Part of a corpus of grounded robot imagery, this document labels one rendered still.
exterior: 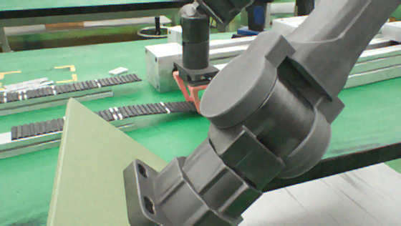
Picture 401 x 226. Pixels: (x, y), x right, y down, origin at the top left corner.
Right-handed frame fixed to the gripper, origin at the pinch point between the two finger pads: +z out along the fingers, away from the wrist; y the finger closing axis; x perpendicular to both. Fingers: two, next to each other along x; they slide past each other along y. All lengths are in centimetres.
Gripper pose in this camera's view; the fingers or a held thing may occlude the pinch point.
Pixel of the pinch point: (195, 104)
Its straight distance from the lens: 81.0
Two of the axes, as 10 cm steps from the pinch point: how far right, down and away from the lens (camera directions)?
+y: -4.4, -4.1, 8.0
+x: -9.0, 2.0, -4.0
